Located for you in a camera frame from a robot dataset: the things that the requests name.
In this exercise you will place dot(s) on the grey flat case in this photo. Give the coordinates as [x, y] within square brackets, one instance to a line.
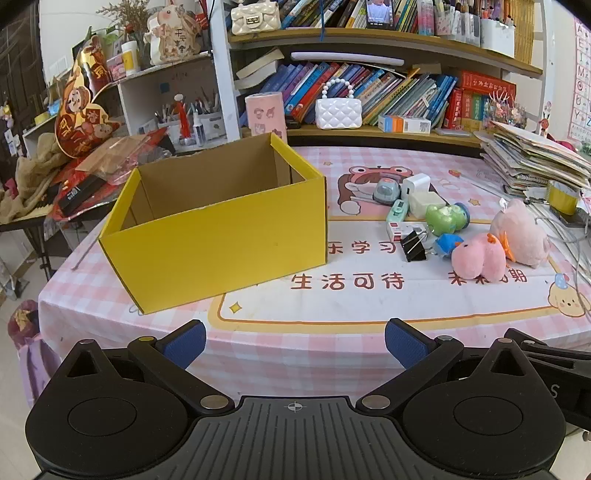
[452, 132]

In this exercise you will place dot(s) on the yellow cardboard box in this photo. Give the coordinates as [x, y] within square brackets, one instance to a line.
[221, 249]

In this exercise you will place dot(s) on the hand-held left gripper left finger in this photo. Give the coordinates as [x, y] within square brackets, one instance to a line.
[187, 344]

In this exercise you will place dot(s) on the brown cardboard sheet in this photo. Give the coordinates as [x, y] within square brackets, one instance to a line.
[115, 157]

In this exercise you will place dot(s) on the red gold cartoon decoration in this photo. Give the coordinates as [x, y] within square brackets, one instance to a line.
[78, 115]

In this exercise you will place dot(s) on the rabbit figurine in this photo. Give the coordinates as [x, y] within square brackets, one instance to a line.
[173, 41]

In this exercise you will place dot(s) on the stack of paper booklets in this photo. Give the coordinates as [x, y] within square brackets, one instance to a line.
[531, 157]

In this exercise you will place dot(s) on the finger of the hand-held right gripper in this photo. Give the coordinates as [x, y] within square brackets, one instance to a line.
[554, 351]

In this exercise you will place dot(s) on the small blue toy figure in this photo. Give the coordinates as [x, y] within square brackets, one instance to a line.
[448, 244]

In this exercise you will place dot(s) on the black rectangular box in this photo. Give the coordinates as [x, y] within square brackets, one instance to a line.
[83, 194]

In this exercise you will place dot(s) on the maroon bag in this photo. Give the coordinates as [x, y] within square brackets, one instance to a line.
[23, 323]

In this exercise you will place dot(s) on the reindeer wall sticker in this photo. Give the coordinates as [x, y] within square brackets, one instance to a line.
[545, 122]

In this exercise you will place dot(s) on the cream quilted handbag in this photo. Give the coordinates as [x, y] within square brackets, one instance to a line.
[256, 18]

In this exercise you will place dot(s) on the pink stationery organizer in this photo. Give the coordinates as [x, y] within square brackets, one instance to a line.
[457, 27]

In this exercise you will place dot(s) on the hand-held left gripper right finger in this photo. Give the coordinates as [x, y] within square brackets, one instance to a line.
[406, 344]

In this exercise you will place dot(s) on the red plastic bag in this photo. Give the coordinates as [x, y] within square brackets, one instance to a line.
[62, 180]

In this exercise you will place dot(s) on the thick beige-paged book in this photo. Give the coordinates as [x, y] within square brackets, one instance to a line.
[258, 69]

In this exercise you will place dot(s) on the white charger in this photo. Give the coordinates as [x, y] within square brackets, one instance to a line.
[415, 184]

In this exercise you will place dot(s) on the white pen cup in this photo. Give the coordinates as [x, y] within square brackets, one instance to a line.
[167, 124]
[213, 124]

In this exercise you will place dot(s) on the dried flowers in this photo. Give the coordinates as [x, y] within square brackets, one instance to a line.
[124, 14]

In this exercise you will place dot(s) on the yellow tape roll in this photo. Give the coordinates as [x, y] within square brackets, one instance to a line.
[561, 198]

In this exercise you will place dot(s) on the pale plastic ruler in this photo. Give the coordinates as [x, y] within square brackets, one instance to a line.
[482, 183]

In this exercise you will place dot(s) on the white long tube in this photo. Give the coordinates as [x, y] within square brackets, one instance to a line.
[346, 58]

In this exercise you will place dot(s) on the orange blue white carton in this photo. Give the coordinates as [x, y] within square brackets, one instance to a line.
[406, 124]

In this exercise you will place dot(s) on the wooden bookshelf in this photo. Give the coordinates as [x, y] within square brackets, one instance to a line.
[369, 40]

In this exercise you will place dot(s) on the pink checkered tablecloth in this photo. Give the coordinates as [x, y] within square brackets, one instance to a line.
[138, 332]

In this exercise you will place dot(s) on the small white red-label box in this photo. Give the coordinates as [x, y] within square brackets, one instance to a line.
[406, 228]

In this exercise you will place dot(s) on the beige towel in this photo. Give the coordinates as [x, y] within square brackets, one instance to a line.
[32, 180]

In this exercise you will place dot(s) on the white eraser block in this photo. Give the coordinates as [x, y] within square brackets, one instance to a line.
[427, 203]

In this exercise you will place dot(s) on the red tassel ornament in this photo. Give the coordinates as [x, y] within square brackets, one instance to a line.
[182, 120]

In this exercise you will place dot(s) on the black piano keyboard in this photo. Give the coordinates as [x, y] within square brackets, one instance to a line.
[39, 210]

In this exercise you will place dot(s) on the row of shelf books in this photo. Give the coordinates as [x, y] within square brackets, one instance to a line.
[406, 92]
[323, 11]

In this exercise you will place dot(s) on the green frog toy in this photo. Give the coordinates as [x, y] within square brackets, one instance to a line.
[443, 219]

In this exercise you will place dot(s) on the alphabet wall poster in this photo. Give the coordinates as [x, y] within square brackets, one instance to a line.
[582, 83]

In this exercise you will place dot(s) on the white shelf unit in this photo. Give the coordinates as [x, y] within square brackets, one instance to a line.
[138, 92]

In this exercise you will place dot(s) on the dark wooden door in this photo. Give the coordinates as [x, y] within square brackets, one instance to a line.
[23, 83]

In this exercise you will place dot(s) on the phone with lit screen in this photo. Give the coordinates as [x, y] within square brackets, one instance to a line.
[381, 11]

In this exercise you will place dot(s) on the small pink box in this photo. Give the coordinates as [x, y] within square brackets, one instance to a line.
[116, 69]

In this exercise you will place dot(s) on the white jar yellow label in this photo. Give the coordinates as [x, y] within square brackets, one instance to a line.
[130, 60]

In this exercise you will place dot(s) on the large pink plush toy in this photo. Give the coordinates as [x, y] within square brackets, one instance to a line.
[521, 235]

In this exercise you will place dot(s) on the pink cylinder container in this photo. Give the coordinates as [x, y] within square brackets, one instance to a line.
[265, 115]

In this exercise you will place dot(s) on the small white bottle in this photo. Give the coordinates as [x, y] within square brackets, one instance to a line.
[198, 131]

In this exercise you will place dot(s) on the white quilted handbag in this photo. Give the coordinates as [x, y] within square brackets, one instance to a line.
[339, 115]

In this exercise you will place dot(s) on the black binder clip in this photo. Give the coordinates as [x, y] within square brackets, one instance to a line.
[412, 247]

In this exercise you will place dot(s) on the white pen holder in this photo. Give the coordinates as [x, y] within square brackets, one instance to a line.
[497, 41]

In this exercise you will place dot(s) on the mint green correction tape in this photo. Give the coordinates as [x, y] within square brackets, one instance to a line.
[397, 211]

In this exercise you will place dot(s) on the small pink plush toy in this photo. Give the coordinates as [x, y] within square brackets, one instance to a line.
[475, 258]

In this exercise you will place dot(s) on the thin grey stick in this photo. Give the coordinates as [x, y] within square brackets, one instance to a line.
[90, 247]

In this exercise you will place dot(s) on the grey toy car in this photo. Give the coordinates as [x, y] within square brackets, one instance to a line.
[385, 191]

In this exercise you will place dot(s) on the colourful sequin ornament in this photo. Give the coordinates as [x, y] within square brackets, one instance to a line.
[505, 110]

